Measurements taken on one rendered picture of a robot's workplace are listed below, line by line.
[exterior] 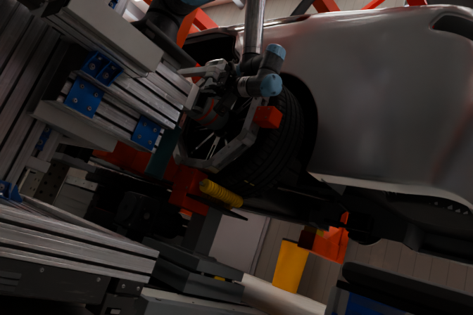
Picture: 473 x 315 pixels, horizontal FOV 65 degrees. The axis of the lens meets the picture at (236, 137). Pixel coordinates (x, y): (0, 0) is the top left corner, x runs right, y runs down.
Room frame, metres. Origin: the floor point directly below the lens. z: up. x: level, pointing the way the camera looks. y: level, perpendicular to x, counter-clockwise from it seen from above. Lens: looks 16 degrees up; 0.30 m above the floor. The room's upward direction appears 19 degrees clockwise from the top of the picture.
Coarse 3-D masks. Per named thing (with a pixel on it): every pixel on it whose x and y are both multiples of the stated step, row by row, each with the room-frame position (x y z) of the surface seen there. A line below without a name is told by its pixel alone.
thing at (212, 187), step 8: (200, 184) 1.55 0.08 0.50; (208, 184) 1.55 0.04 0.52; (216, 184) 1.59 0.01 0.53; (208, 192) 1.57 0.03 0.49; (216, 192) 1.59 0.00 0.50; (224, 192) 1.62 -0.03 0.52; (232, 192) 1.68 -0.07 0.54; (224, 200) 1.65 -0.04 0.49; (232, 200) 1.67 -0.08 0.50; (240, 200) 1.70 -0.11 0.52
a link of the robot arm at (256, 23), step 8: (248, 0) 1.22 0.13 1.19; (256, 0) 1.20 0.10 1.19; (264, 0) 1.22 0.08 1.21; (248, 8) 1.22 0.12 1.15; (256, 8) 1.21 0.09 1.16; (264, 8) 1.23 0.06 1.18; (248, 16) 1.22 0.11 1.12; (256, 16) 1.21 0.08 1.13; (248, 24) 1.23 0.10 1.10; (256, 24) 1.22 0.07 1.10; (248, 32) 1.23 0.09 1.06; (256, 32) 1.23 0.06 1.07; (248, 40) 1.23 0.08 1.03; (256, 40) 1.23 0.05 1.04; (248, 48) 1.24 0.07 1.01; (256, 48) 1.24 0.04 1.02; (248, 56) 1.24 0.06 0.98; (240, 64) 1.28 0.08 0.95; (248, 64) 1.23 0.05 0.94; (240, 72) 1.29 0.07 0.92; (248, 72) 1.25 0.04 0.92
